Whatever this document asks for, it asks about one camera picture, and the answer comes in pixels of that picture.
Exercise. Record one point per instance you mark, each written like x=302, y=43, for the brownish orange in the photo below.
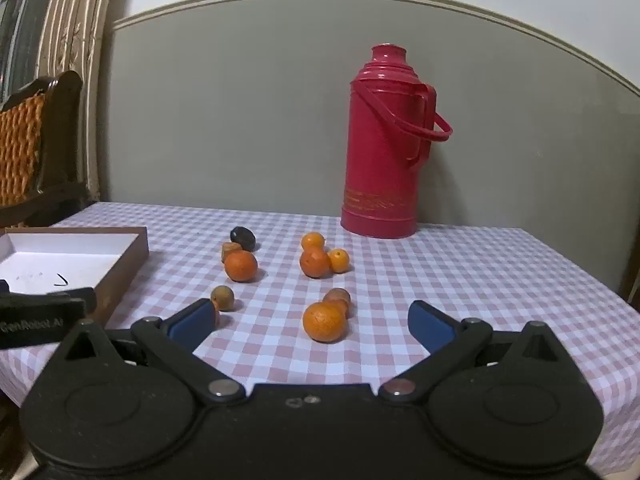
x=337, y=296

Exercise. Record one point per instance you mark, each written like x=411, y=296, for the small brownish round fruit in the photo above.
x=222, y=298

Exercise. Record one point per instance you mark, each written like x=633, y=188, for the large orange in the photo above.
x=240, y=265
x=324, y=321
x=315, y=263

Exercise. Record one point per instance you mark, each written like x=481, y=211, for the dark purple fruit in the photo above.
x=243, y=238

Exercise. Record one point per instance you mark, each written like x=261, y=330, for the pink checked tablecloth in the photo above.
x=450, y=270

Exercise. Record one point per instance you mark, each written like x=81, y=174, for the medium orange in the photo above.
x=314, y=240

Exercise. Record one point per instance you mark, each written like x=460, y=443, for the small oval kumquat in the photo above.
x=339, y=260

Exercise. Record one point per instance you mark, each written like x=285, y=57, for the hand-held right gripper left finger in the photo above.
x=192, y=322

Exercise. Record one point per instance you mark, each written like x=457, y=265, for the brown bread piece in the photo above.
x=230, y=251

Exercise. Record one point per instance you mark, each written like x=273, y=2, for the beige patterned curtain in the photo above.
x=75, y=35

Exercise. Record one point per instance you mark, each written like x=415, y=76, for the red thermos flask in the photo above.
x=385, y=160

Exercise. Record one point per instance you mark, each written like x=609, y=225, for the brown cardboard box white inside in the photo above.
x=60, y=255

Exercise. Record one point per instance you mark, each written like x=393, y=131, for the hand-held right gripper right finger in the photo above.
x=430, y=327

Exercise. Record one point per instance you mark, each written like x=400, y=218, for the dark wooden tufted sofa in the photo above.
x=20, y=150

